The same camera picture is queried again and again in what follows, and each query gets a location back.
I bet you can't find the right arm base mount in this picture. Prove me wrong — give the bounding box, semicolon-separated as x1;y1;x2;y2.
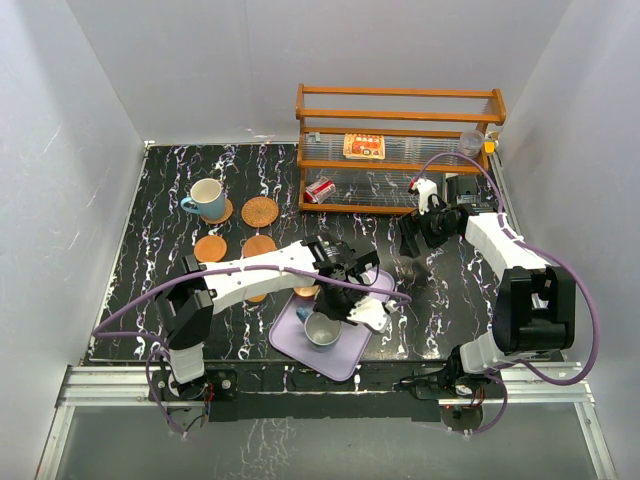
392;359;509;440

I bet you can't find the grey mug front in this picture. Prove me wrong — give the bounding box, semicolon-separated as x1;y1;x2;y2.
296;307;342;351

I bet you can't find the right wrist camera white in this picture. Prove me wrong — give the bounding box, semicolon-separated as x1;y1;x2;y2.
409;178;438;214

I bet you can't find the wooden coaster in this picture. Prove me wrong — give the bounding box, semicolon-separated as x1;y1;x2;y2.
242;235;277;258
194;235;227;263

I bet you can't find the small orange cup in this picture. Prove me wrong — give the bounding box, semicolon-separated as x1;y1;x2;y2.
293;285;320;298

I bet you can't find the orange snack packet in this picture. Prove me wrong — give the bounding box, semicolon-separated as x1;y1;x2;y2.
343;133;386;160

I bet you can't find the lavender plastic tray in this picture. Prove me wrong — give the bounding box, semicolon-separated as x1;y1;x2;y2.
269;293;372;382

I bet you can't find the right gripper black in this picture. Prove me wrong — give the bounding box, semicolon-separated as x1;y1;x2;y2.
398;197;458;258

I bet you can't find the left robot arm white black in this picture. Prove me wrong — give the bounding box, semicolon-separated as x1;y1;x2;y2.
155;234;390;399

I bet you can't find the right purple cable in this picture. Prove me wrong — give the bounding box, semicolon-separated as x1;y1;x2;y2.
414;152;599;436

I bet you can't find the clear plastic cup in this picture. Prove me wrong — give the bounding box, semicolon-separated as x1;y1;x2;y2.
457;130;485;158

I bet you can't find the red white can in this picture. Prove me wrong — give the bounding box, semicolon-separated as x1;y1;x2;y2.
303;178;336;204

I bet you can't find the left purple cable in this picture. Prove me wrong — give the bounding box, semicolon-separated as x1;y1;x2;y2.
92;264;414;439

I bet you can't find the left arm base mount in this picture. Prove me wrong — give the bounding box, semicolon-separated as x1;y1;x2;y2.
147;357;239;436

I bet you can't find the large blue mug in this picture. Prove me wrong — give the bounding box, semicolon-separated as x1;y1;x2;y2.
180;178;226;220

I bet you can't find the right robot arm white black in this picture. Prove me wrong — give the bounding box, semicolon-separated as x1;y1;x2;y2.
399;179;576;397

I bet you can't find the woven rattan coaster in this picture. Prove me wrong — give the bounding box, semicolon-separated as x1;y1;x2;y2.
241;196;279;228
200;198;234;225

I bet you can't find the purple cable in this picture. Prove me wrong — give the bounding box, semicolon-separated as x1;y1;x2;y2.
414;152;599;436
92;264;414;439

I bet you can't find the wooden shelf rack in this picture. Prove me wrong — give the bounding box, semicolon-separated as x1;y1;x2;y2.
295;84;507;215

